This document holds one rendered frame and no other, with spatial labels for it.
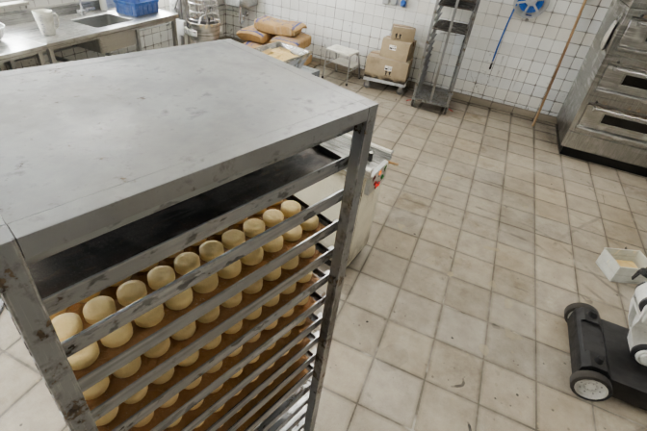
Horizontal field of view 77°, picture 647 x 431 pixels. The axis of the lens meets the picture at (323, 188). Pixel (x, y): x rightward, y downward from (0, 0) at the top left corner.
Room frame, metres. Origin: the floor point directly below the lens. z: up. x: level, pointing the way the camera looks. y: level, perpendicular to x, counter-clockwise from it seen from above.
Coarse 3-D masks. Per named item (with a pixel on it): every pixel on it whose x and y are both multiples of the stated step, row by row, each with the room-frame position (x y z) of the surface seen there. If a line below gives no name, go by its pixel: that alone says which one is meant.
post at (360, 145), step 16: (368, 128) 0.74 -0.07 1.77; (352, 144) 0.75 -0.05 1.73; (368, 144) 0.75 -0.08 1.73; (352, 160) 0.74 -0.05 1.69; (352, 176) 0.74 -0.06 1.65; (352, 192) 0.73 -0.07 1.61; (352, 208) 0.74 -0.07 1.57; (352, 224) 0.75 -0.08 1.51; (336, 240) 0.75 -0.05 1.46; (336, 256) 0.74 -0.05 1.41; (336, 272) 0.74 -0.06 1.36; (336, 288) 0.73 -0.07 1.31; (336, 304) 0.75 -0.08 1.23; (320, 336) 0.75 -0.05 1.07; (320, 352) 0.74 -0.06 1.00; (320, 368) 0.74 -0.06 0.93; (320, 384) 0.74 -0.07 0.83
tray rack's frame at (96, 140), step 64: (64, 64) 0.74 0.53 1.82; (128, 64) 0.78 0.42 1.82; (192, 64) 0.83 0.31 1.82; (256, 64) 0.88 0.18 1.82; (0, 128) 0.48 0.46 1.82; (64, 128) 0.51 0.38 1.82; (128, 128) 0.53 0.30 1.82; (192, 128) 0.56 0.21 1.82; (256, 128) 0.58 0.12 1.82; (320, 128) 0.63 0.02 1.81; (0, 192) 0.35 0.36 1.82; (64, 192) 0.36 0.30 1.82; (128, 192) 0.38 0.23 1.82; (0, 256) 0.27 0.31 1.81; (64, 384) 0.27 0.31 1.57
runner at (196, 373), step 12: (324, 276) 0.74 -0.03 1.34; (312, 288) 0.70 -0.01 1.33; (300, 300) 0.67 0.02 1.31; (276, 312) 0.61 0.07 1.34; (264, 324) 0.58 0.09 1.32; (252, 336) 0.56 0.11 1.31; (228, 348) 0.51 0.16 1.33; (216, 360) 0.48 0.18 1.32; (192, 372) 0.44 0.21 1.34; (204, 372) 0.46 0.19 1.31; (180, 384) 0.42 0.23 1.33; (168, 396) 0.40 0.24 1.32; (144, 408) 0.36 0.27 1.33; (156, 408) 0.38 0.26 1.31; (132, 420) 0.34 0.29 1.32
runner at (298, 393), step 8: (304, 384) 0.77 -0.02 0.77; (296, 392) 0.74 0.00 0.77; (304, 392) 0.73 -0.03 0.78; (288, 400) 0.70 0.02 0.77; (296, 400) 0.70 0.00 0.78; (280, 408) 0.68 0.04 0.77; (288, 408) 0.67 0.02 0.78; (272, 416) 0.65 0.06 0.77; (280, 416) 0.65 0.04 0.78; (264, 424) 0.62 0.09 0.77; (272, 424) 0.62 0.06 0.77
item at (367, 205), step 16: (320, 144) 2.35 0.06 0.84; (336, 144) 2.38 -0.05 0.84; (368, 160) 2.22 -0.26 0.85; (336, 176) 2.10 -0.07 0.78; (304, 192) 2.20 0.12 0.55; (320, 192) 2.14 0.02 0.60; (336, 208) 2.08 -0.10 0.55; (368, 208) 2.18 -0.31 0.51; (368, 224) 2.24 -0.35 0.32; (352, 240) 2.03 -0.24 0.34; (352, 256) 2.09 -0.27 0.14
